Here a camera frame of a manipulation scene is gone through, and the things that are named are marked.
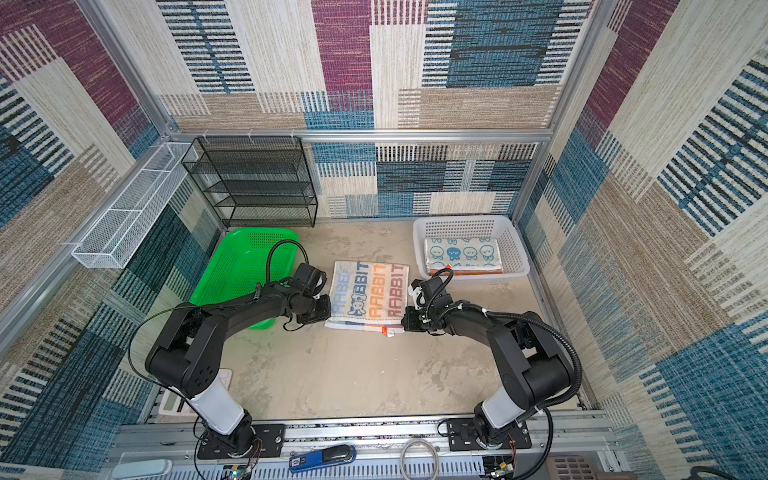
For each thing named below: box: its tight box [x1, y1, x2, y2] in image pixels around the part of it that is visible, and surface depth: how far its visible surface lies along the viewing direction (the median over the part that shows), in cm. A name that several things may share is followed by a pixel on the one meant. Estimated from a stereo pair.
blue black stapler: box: [288, 444, 357, 472], surface depth 70 cm
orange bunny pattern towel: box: [429, 269, 503, 276], surface depth 104 cm
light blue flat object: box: [112, 459, 173, 479], surface depth 72 cm
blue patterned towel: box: [425, 238, 503, 269], surface depth 107 cm
